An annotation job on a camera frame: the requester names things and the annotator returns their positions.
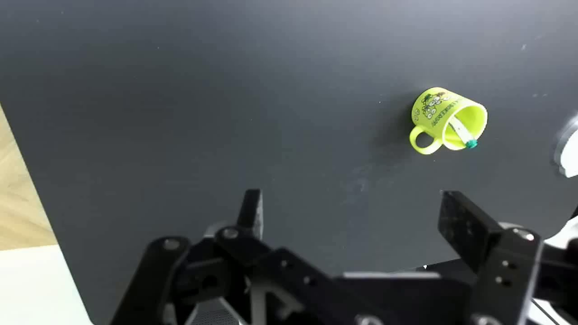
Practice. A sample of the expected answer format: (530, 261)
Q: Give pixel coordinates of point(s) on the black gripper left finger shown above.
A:
(241, 256)

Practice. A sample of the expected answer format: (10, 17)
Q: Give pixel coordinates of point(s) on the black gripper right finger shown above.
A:
(507, 265)

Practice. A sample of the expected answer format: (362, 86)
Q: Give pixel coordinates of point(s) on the white marker with green cap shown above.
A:
(463, 131)

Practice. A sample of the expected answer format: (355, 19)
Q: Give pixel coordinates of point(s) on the lime green printed mug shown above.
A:
(434, 111)

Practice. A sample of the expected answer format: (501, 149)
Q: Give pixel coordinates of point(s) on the white box cabinet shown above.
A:
(37, 290)

